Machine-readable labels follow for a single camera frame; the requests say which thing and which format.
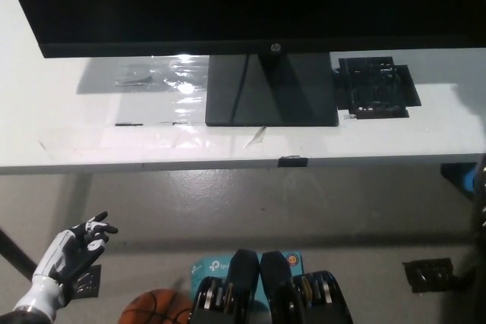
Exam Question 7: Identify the black floor tape patch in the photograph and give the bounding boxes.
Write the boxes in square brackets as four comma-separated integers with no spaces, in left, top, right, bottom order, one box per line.
[402,258,456,294]
[68,264,103,300]

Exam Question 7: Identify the orange basketball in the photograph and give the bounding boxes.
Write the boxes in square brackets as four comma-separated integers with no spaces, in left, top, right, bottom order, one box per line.
[120,288,194,324]

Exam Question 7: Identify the short black tape piece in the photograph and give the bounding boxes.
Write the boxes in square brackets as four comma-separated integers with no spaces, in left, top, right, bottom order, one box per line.
[277,155,308,168]

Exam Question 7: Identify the teal tp-link box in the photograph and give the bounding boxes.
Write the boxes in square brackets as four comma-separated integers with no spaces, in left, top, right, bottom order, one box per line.
[189,250,305,313]

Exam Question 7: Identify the white and black left hand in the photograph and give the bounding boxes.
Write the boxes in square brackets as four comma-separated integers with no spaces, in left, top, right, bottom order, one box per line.
[13,212,118,319]

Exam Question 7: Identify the black desk leg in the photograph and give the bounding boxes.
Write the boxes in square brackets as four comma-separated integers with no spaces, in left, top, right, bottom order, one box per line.
[0,227,39,282]

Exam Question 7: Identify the black plastic tray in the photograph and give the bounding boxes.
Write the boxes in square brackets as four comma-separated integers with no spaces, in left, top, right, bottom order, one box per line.
[332,56,422,120]

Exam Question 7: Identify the clear tape strip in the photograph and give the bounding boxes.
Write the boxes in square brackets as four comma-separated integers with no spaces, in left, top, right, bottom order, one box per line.
[243,125,267,149]

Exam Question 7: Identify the blue and black object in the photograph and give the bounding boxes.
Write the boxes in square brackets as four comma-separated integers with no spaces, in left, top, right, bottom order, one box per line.
[440,163,478,194]

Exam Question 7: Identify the clear plastic film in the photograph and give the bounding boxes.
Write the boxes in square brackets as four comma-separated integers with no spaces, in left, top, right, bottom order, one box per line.
[113,54,210,127]

